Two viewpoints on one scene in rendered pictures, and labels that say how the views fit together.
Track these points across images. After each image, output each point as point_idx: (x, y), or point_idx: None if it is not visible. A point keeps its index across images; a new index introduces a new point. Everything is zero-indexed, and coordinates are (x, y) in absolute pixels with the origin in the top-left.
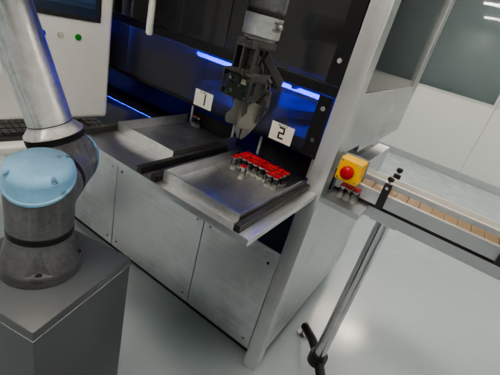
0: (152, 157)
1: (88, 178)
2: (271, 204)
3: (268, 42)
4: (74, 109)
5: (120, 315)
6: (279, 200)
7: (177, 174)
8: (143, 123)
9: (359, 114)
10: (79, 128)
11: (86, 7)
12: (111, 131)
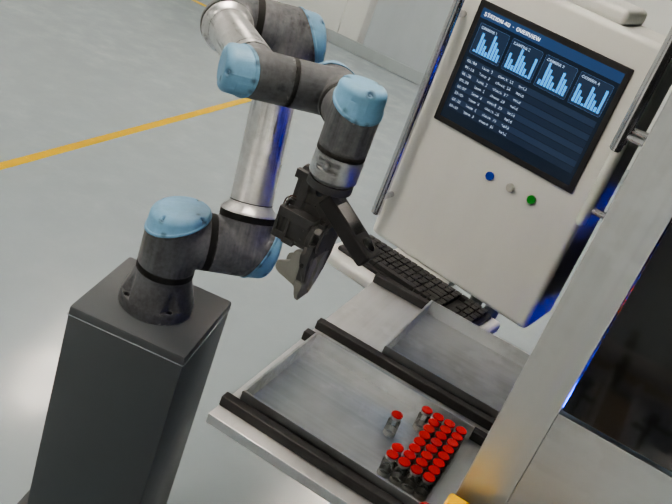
0: (373, 341)
1: (227, 264)
2: (309, 446)
3: (315, 178)
4: (484, 291)
5: (157, 421)
6: (329, 460)
7: (334, 356)
8: (471, 331)
9: (558, 464)
10: (252, 214)
11: (559, 166)
12: (418, 307)
